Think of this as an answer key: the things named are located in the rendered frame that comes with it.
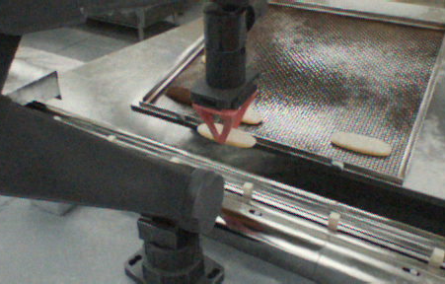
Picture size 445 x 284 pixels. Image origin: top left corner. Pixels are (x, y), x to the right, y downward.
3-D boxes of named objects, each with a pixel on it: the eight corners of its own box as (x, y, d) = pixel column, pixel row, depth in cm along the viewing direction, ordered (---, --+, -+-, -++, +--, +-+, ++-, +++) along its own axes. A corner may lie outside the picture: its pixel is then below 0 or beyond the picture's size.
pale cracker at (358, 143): (327, 145, 74) (328, 140, 73) (333, 130, 77) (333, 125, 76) (389, 160, 70) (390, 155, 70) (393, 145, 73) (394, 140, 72)
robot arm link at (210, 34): (194, 5, 55) (237, 10, 53) (216, -12, 60) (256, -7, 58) (197, 55, 59) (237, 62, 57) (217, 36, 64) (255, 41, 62)
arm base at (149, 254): (121, 271, 61) (185, 319, 55) (114, 231, 57) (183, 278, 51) (165, 236, 67) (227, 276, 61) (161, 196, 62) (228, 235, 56)
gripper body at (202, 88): (260, 81, 66) (262, 34, 61) (228, 113, 59) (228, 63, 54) (222, 71, 68) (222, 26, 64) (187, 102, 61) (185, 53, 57)
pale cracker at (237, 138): (192, 133, 69) (191, 128, 69) (204, 121, 72) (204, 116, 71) (249, 152, 65) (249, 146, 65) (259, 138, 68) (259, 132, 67)
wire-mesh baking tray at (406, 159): (139, 106, 87) (137, 101, 86) (249, -2, 117) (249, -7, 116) (402, 185, 67) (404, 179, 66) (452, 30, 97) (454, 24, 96)
